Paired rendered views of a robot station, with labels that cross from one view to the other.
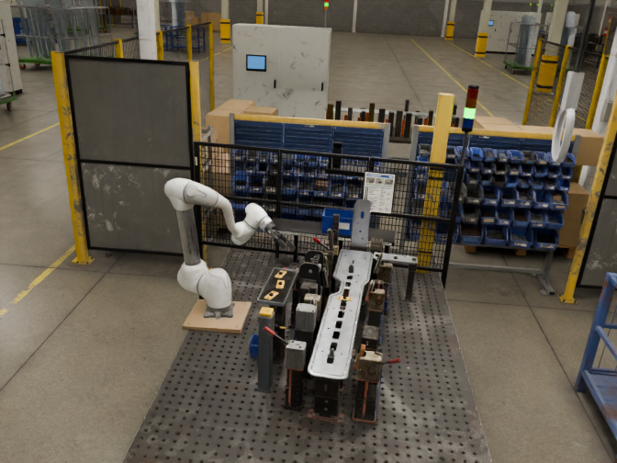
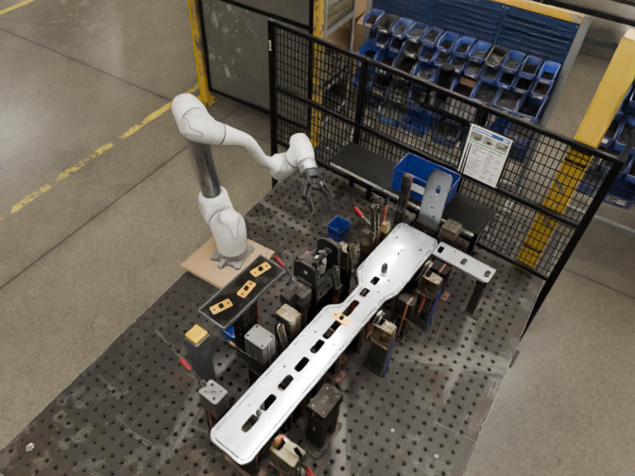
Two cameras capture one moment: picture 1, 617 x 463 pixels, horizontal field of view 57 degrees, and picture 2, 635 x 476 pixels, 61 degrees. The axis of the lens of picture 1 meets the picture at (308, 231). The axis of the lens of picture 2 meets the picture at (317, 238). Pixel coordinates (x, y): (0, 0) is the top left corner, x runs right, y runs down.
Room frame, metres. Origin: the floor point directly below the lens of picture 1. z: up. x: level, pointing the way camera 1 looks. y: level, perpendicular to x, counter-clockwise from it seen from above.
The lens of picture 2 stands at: (1.56, -0.67, 2.89)
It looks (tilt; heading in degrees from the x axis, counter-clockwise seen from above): 47 degrees down; 25
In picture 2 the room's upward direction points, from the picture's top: 4 degrees clockwise
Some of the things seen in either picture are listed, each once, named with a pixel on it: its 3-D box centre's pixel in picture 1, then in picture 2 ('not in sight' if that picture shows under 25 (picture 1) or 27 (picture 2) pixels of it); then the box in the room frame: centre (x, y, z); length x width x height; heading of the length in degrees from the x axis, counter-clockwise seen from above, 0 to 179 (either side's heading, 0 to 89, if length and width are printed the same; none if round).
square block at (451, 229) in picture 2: (375, 263); (444, 249); (3.50, -0.47, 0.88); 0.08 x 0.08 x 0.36; 81
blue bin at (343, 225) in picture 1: (343, 221); (425, 181); (3.69, -0.25, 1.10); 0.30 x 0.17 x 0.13; 83
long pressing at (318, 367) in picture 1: (345, 300); (340, 323); (2.77, -0.23, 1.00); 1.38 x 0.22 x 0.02; 171
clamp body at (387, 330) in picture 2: (374, 316); (380, 347); (2.82, -0.40, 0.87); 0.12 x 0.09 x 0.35; 81
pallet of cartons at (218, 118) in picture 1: (246, 145); not in sight; (7.79, 0.93, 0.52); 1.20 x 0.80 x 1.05; 173
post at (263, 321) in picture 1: (265, 352); (203, 365); (2.36, 0.18, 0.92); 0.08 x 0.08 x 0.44; 81
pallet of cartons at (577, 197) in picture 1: (521, 186); not in sight; (6.08, -2.37, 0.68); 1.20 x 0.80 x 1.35; 88
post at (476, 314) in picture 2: (410, 280); (477, 294); (3.34, -0.69, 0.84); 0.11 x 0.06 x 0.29; 81
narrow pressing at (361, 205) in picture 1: (361, 223); (434, 198); (3.51, -0.35, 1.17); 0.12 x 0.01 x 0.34; 81
